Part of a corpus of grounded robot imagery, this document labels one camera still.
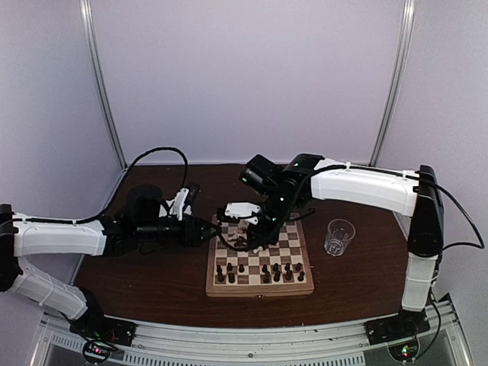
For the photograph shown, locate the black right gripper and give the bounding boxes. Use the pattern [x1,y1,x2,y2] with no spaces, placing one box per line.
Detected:
[247,191,300,247]

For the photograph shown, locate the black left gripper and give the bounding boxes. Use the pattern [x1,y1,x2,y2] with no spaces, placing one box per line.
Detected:
[136,212,222,247]

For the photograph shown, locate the dark tall king piece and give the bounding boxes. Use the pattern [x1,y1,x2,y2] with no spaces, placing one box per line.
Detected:
[262,272,271,284]

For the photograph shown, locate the dark rook corner piece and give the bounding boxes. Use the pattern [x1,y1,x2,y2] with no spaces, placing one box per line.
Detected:
[217,272,226,284]

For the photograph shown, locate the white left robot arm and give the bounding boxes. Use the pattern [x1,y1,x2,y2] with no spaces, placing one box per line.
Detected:
[1,185,219,339]

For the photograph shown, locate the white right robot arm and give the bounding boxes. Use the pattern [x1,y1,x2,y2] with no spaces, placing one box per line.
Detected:
[225,153,444,337]

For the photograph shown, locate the wooden chess board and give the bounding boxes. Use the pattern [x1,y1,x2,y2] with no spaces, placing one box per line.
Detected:
[206,213,314,298]

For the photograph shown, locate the clear plastic cup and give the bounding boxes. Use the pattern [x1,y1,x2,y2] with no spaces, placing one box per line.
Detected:
[324,219,356,257]

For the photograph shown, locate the black right camera cable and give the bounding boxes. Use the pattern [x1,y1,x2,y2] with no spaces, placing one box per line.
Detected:
[215,213,275,252]

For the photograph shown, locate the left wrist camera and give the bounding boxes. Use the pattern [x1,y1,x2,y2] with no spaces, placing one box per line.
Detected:
[169,182,201,221]

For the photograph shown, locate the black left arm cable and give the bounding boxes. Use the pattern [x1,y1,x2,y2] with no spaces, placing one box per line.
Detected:
[75,146,190,226]

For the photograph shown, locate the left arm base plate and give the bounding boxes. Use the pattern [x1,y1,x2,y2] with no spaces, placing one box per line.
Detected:
[69,317,136,346]

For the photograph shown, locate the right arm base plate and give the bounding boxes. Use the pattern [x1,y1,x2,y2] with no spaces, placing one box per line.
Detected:
[364,313,431,345]

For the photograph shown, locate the aluminium frame post left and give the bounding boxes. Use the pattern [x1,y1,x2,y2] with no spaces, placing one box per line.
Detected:
[79,0,127,170]

